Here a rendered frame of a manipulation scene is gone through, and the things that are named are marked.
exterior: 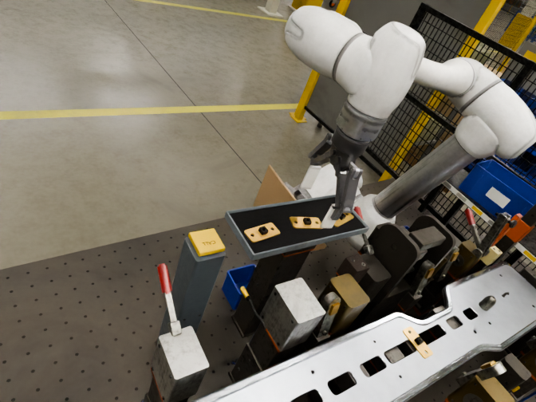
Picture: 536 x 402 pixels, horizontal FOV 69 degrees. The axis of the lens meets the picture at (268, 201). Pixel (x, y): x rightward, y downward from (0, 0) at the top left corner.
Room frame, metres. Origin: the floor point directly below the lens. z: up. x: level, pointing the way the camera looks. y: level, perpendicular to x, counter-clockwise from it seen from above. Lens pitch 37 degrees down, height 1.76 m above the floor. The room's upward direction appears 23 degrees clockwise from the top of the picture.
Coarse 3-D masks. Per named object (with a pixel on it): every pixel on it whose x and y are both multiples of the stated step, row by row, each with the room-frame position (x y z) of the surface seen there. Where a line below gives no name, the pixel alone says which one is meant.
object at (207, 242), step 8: (192, 232) 0.59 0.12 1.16; (200, 232) 0.59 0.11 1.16; (208, 232) 0.60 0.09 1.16; (192, 240) 0.57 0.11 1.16; (200, 240) 0.57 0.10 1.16; (208, 240) 0.58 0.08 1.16; (216, 240) 0.59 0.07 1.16; (200, 248) 0.55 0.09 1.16; (208, 248) 0.56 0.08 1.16; (216, 248) 0.57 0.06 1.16; (224, 248) 0.58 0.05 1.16
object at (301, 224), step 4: (292, 220) 0.75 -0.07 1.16; (296, 220) 0.76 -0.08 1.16; (300, 220) 0.76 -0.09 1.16; (304, 220) 0.76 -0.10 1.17; (308, 220) 0.77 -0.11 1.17; (312, 220) 0.78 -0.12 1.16; (316, 220) 0.79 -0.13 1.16; (292, 224) 0.74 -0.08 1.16; (296, 224) 0.74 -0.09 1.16; (300, 224) 0.75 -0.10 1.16; (304, 224) 0.76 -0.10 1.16; (308, 224) 0.76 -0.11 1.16; (312, 224) 0.77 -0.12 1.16; (316, 224) 0.77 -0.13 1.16; (320, 224) 0.78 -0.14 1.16; (296, 228) 0.73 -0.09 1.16; (300, 228) 0.74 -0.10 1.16; (304, 228) 0.74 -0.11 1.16; (308, 228) 0.75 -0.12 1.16; (312, 228) 0.76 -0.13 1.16; (316, 228) 0.76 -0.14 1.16; (320, 228) 0.77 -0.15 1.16
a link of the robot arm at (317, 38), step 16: (304, 16) 0.83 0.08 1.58; (320, 16) 0.82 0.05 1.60; (336, 16) 0.83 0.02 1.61; (288, 32) 0.84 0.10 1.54; (304, 32) 0.80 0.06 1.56; (320, 32) 0.79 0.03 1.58; (336, 32) 0.79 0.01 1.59; (352, 32) 0.79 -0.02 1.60; (304, 48) 0.80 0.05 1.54; (320, 48) 0.78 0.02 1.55; (336, 48) 0.77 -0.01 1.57; (320, 64) 0.78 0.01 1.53; (432, 64) 1.02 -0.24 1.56; (448, 64) 1.09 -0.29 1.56; (464, 64) 1.15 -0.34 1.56; (416, 80) 1.00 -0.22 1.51; (432, 80) 1.01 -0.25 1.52; (448, 80) 1.04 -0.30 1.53; (464, 80) 1.11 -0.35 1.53
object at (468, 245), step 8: (464, 248) 1.13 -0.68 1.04; (472, 248) 1.14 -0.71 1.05; (464, 256) 1.12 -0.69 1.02; (472, 256) 1.10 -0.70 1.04; (456, 264) 1.12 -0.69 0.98; (464, 264) 1.10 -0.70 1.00; (472, 264) 1.11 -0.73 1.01; (448, 272) 1.12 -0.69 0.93; (456, 272) 1.10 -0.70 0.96; (464, 272) 1.11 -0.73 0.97; (432, 280) 1.14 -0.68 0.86; (448, 280) 1.11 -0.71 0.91; (424, 288) 1.13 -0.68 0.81; (432, 288) 1.12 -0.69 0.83; (440, 288) 1.11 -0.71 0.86; (424, 296) 1.12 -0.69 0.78; (432, 296) 1.11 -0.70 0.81; (440, 296) 1.13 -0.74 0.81; (416, 304) 1.12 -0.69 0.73; (424, 304) 1.11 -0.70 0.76; (432, 304) 1.13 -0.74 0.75; (416, 312) 1.11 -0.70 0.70; (424, 312) 1.11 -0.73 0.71
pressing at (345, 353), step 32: (448, 288) 0.94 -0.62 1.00; (480, 288) 1.01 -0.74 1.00; (512, 288) 1.08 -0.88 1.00; (384, 320) 0.72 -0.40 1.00; (416, 320) 0.76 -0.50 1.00; (480, 320) 0.87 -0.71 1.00; (512, 320) 0.93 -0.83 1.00; (320, 352) 0.55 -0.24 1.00; (352, 352) 0.58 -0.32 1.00; (384, 352) 0.62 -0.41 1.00; (416, 352) 0.66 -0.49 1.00; (448, 352) 0.70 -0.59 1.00; (480, 352) 0.76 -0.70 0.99; (256, 384) 0.42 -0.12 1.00; (288, 384) 0.45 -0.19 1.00; (320, 384) 0.47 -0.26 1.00; (384, 384) 0.54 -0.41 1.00; (416, 384) 0.57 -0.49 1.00
